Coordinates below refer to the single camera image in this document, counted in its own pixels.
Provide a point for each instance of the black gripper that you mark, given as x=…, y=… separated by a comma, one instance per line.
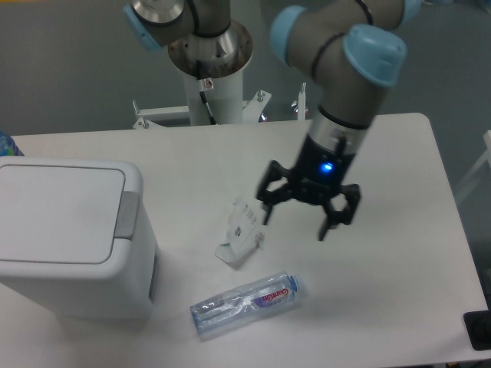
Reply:
x=315, y=178

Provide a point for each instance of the white plastic trash can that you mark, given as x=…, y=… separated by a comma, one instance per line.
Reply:
x=76, y=238

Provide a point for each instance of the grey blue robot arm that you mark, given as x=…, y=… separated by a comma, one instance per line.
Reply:
x=348, y=48

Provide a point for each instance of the white crumpled plastic pouch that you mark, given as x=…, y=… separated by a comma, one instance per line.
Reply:
x=244, y=235

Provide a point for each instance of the clear plastic water bottle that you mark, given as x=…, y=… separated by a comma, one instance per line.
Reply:
x=242, y=305

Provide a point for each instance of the black device at right edge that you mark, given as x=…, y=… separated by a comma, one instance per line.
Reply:
x=478, y=329

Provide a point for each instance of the blue bottle at left edge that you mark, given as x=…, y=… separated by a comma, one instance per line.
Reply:
x=8, y=146

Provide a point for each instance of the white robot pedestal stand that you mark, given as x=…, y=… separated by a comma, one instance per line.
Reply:
x=212, y=70

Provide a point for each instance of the white frame at right edge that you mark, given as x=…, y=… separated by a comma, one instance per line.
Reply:
x=476, y=173

